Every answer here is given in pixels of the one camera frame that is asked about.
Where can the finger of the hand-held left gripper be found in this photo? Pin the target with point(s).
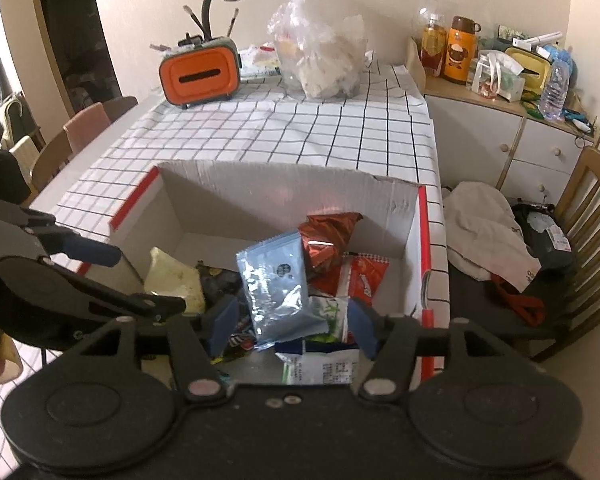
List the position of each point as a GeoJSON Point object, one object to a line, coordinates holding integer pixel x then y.
{"type": "Point", "coordinates": [105, 292]}
{"type": "Point", "coordinates": [95, 252]}

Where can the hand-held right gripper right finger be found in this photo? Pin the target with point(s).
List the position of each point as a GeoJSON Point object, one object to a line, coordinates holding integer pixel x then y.
{"type": "Point", "coordinates": [362, 327]}

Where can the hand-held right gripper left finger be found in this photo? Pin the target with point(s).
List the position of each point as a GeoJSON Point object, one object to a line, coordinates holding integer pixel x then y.
{"type": "Point", "coordinates": [223, 322]}

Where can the green snack packet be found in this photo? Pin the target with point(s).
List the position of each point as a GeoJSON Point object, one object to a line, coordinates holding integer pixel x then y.
{"type": "Point", "coordinates": [330, 317]}

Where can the red checkered snack packet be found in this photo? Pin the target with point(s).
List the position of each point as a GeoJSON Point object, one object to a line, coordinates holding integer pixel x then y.
{"type": "Point", "coordinates": [365, 275]}

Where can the blue white snack packet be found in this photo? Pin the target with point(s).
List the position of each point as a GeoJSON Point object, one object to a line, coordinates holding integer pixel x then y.
{"type": "Point", "coordinates": [320, 365]}

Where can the silver blue foil packet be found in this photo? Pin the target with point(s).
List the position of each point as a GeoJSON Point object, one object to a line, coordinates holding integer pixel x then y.
{"type": "Point", "coordinates": [275, 285]}

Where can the yellow snack packet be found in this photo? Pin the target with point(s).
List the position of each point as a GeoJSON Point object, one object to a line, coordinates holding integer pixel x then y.
{"type": "Point", "coordinates": [175, 280]}

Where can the copper foil snack bag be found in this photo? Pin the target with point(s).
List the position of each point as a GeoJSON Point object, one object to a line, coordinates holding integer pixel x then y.
{"type": "Point", "coordinates": [325, 240]}

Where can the red cardboard box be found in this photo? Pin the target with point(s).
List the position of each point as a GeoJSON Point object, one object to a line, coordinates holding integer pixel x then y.
{"type": "Point", "coordinates": [280, 195]}

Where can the black striped snack packet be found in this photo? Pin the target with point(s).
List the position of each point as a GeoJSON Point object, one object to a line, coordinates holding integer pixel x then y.
{"type": "Point", "coordinates": [237, 342]}

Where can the dark cloth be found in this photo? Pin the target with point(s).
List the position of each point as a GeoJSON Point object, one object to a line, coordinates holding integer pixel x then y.
{"type": "Point", "coordinates": [10, 175]}

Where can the wooden chair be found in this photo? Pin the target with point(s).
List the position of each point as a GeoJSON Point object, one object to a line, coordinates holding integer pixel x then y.
{"type": "Point", "coordinates": [50, 165]}
{"type": "Point", "coordinates": [592, 220]}

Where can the cream chair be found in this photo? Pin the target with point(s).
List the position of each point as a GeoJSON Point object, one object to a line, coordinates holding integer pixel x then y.
{"type": "Point", "coordinates": [22, 152]}

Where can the white cloth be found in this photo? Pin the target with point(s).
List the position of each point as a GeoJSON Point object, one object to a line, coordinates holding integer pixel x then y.
{"type": "Point", "coordinates": [485, 235]}

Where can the black bag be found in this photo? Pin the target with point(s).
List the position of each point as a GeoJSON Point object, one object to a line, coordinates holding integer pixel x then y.
{"type": "Point", "coordinates": [545, 240]}

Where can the white checkered tablecloth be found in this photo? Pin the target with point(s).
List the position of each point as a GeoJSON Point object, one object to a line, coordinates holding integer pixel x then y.
{"type": "Point", "coordinates": [280, 125]}

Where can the orange green tissue box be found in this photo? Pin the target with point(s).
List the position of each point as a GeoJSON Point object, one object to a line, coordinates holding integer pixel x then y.
{"type": "Point", "coordinates": [200, 75]}

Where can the white cabinet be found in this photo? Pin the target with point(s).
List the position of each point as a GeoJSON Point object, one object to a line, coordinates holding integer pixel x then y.
{"type": "Point", "coordinates": [485, 130]}

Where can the white patterned packet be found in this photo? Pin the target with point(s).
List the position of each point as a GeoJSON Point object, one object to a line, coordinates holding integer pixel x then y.
{"type": "Point", "coordinates": [260, 62]}

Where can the clear plastic bag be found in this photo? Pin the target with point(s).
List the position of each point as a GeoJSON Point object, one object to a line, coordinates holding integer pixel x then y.
{"type": "Point", "coordinates": [320, 55]}

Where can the white plastic bag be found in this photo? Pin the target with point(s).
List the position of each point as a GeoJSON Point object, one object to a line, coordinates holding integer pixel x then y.
{"type": "Point", "coordinates": [497, 77]}

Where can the amber bottle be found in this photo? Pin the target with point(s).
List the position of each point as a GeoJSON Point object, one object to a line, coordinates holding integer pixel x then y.
{"type": "Point", "coordinates": [432, 45]}

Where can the orange thermos bottle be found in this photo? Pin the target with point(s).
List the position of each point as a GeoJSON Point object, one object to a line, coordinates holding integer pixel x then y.
{"type": "Point", "coordinates": [460, 50]}

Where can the clear water bottle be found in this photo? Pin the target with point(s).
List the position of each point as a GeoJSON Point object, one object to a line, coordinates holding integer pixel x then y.
{"type": "Point", "coordinates": [555, 87]}

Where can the yellow box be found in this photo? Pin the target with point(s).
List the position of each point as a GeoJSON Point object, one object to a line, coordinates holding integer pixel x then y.
{"type": "Point", "coordinates": [527, 65]}

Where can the light blue pack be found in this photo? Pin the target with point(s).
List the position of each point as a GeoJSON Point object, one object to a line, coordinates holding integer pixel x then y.
{"type": "Point", "coordinates": [560, 55]}

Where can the white tube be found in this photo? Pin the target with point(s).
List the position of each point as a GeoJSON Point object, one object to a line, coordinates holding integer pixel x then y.
{"type": "Point", "coordinates": [542, 39]}

